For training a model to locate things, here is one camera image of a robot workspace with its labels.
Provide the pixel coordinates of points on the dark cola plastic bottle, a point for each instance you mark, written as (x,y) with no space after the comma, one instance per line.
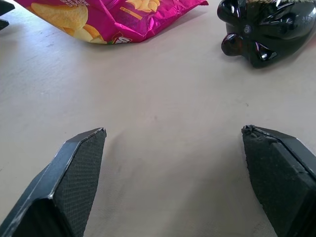
(266,29)

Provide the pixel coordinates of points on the magenta potato chip bag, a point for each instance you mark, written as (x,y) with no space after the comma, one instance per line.
(98,17)

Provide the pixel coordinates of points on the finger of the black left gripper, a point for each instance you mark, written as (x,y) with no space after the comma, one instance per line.
(5,5)
(3,24)

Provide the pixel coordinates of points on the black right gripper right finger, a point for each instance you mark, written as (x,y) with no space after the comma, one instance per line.
(284,177)

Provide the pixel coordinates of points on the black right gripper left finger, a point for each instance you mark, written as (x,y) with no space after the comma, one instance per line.
(61,187)

